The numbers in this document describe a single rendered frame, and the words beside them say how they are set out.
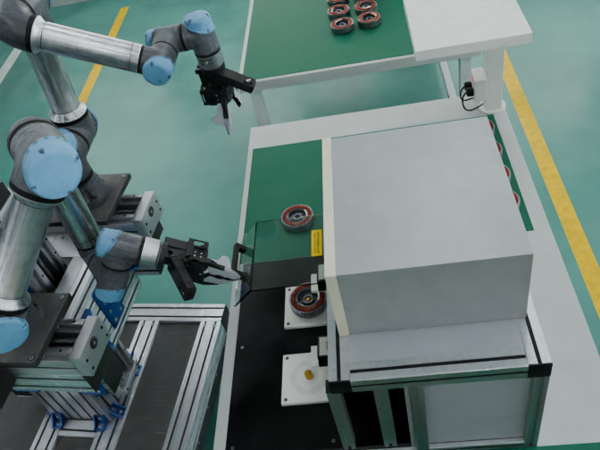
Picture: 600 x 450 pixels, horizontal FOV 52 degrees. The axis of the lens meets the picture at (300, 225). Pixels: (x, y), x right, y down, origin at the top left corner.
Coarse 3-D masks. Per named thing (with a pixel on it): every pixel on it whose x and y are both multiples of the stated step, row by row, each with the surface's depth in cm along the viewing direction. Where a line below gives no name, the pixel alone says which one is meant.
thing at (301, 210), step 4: (300, 204) 211; (288, 208) 211; (292, 208) 211; (296, 208) 211; (300, 208) 211; (304, 208) 210; (308, 208) 210; (284, 212) 210; (288, 212) 210; (292, 212) 211; (296, 212) 212; (300, 212) 212; (304, 212) 210; (308, 212) 208; (312, 212) 208; (284, 216) 209; (288, 216) 210; (292, 216) 212; (296, 216) 210; (300, 216) 209
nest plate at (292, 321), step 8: (288, 288) 187; (288, 296) 185; (288, 304) 183; (288, 312) 181; (288, 320) 179; (296, 320) 178; (304, 320) 178; (312, 320) 177; (320, 320) 177; (288, 328) 177; (296, 328) 177
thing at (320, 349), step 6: (324, 336) 156; (318, 342) 155; (324, 342) 155; (312, 348) 159; (318, 348) 154; (324, 348) 153; (312, 354) 157; (318, 354) 152; (324, 354) 152; (312, 360) 156; (318, 360) 153; (324, 360) 153; (312, 366) 155; (318, 366) 155; (324, 366) 155
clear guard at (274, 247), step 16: (256, 224) 168; (272, 224) 167; (288, 224) 166; (304, 224) 165; (320, 224) 164; (256, 240) 164; (272, 240) 163; (288, 240) 162; (304, 240) 161; (240, 256) 168; (256, 256) 160; (272, 256) 159; (288, 256) 158; (304, 256) 157; (320, 256) 156; (256, 272) 156; (272, 272) 155; (288, 272) 154; (304, 272) 153; (320, 272) 152; (240, 288) 158; (256, 288) 152; (272, 288) 152
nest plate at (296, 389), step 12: (288, 360) 169; (300, 360) 169; (288, 372) 167; (300, 372) 166; (312, 372) 165; (324, 372) 164; (288, 384) 164; (300, 384) 163; (312, 384) 163; (324, 384) 162; (288, 396) 161; (300, 396) 161; (312, 396) 160; (324, 396) 159
